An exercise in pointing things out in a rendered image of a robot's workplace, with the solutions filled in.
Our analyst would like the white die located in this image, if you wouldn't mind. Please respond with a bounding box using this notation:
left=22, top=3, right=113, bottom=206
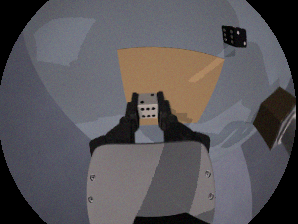
left=137, top=93, right=158, bottom=119

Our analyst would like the tan flat mat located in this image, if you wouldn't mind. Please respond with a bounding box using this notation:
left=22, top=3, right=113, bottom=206
left=117, top=47, right=225, bottom=123

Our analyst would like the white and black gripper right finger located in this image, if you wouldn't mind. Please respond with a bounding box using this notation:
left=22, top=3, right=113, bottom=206
left=157, top=91, right=210, bottom=153

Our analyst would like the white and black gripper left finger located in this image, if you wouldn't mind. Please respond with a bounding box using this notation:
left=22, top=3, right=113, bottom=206
left=89, top=92, right=140, bottom=157

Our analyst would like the black die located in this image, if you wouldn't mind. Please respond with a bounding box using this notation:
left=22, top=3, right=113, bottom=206
left=222, top=25, right=247, bottom=48

